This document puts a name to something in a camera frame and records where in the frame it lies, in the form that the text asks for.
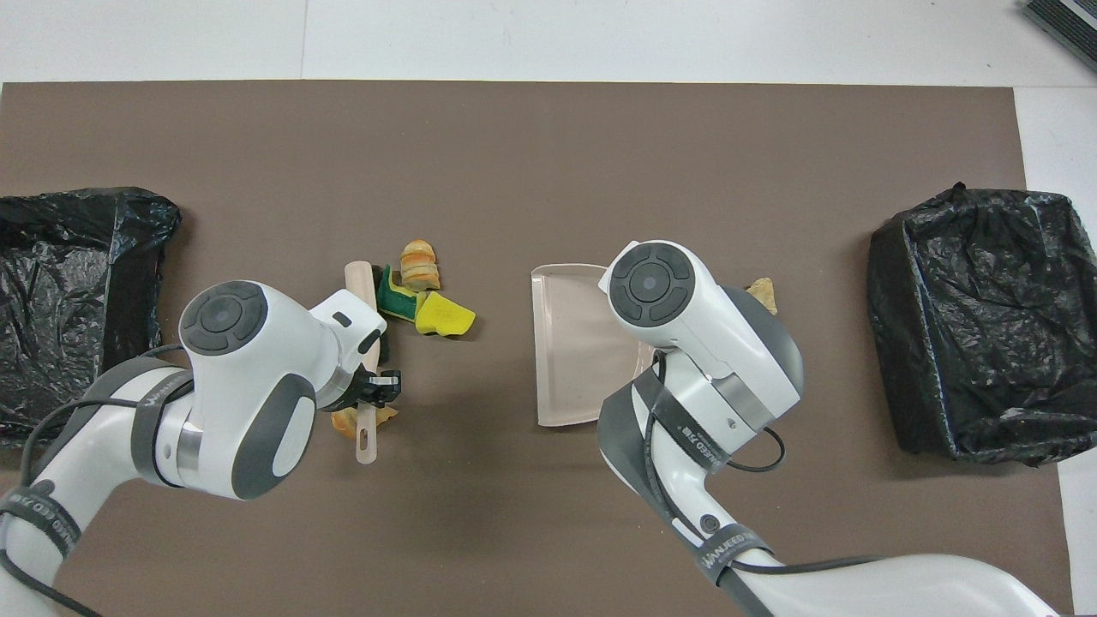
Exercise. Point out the green and yellow sponge piece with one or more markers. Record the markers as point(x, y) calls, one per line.
point(396, 297)

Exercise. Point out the beige hand brush black bristles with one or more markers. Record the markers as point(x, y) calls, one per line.
point(368, 437)

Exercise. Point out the pale beige stone-like piece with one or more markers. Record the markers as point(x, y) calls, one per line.
point(763, 296)

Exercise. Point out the dark grey ribbed device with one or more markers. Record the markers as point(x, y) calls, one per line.
point(1071, 21)

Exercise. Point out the brown table mat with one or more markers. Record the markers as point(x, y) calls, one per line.
point(514, 154)

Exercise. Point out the rounded orange striped foam piece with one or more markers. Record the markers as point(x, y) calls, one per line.
point(420, 264)

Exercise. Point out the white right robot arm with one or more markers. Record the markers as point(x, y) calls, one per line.
point(686, 317)

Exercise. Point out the wavy orange striped foam piece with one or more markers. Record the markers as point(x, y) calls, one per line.
point(387, 417)

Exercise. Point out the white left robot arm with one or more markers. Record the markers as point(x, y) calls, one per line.
point(248, 386)

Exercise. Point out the beige plastic dustpan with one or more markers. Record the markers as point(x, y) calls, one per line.
point(570, 351)

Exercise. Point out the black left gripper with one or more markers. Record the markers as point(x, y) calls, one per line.
point(350, 392)

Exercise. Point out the black bag lined bin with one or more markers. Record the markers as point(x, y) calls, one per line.
point(986, 326)
point(68, 300)

